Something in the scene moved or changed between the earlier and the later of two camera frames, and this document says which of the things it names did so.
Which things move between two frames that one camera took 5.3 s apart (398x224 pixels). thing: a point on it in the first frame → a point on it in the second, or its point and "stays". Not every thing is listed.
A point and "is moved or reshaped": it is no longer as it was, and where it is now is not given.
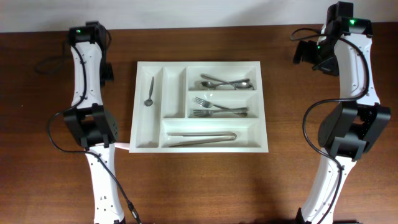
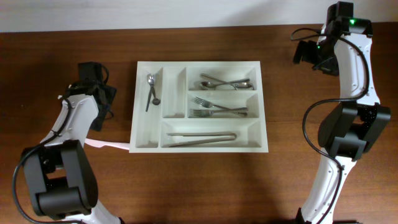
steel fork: (209, 104) stays
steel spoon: (209, 84) → (237, 86)
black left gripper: (109, 76) → (111, 92)
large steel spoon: (239, 84) → (208, 84)
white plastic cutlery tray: (198, 107) stays
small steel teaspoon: (149, 102) is moved or reshaped
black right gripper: (330, 68) stays
